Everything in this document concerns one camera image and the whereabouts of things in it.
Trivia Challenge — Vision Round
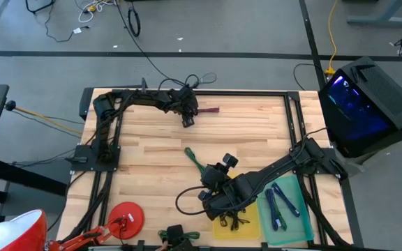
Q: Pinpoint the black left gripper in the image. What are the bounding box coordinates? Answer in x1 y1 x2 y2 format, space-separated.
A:
177 86 199 128

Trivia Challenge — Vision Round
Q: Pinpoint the purple-blue braided USB cable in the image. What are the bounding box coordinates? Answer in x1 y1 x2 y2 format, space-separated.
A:
264 188 281 231

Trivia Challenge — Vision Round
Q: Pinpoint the blue braided USB cable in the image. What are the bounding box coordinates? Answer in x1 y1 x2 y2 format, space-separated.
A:
271 181 301 218

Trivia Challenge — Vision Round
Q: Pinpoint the red jointed lamp arm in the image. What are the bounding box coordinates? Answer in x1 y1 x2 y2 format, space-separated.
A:
46 218 126 251

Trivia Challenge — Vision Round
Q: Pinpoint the yellow translucent tray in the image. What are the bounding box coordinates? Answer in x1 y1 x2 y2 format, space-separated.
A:
211 174 261 241

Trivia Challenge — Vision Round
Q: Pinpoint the red round lamp base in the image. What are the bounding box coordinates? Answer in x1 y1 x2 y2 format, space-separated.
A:
107 201 145 241

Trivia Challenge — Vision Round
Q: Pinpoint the teal translucent tray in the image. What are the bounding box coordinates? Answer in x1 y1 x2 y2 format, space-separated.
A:
256 174 315 247

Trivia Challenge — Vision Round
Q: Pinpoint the black side panel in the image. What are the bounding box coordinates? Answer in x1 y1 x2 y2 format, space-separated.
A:
78 86 95 121

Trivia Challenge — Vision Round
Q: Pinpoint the black computer with blue light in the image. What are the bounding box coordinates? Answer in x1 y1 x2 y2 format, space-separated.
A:
318 56 402 168

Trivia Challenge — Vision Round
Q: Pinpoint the black knob on yellow stick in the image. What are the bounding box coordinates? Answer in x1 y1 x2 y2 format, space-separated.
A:
4 100 83 136

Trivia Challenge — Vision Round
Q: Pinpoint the red lamp shade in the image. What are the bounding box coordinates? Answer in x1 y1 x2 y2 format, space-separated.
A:
0 208 48 251

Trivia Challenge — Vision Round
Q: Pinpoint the grey desk foot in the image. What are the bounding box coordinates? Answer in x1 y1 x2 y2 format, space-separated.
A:
345 0 402 28

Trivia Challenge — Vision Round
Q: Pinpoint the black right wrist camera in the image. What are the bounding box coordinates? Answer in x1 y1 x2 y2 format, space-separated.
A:
222 153 239 169

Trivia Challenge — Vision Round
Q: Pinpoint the black looped floor cable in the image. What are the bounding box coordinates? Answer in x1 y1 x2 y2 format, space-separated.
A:
189 72 218 89

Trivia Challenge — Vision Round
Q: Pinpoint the green cable with pale plug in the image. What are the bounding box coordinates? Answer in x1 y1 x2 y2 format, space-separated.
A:
158 229 201 243

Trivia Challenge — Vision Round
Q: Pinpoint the black metal table frame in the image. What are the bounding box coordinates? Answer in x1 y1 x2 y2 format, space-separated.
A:
92 88 329 251

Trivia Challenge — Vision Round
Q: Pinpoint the long black floor cable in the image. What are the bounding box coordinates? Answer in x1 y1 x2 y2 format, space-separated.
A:
114 0 191 89

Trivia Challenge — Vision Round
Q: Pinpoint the black coiled floor cable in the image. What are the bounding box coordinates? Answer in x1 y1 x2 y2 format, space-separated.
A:
127 6 142 38

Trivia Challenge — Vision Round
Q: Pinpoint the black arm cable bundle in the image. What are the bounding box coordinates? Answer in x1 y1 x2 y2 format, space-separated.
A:
60 170 113 245
301 174 350 248

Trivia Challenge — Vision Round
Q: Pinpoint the thin black curved cable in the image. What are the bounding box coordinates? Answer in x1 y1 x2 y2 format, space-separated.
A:
292 63 316 91

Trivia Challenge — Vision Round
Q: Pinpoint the white and yellow cable bundle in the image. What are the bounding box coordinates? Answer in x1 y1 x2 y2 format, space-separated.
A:
77 0 117 24

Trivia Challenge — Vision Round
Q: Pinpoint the black cable with white plug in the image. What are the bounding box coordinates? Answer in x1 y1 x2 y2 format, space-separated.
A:
43 3 92 44

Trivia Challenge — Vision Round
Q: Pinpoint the yellow extension cord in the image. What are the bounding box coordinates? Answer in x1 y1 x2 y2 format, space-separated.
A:
324 0 339 77

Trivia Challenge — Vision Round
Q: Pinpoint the black floor cable loop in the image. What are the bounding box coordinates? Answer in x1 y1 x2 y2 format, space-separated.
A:
24 0 56 15

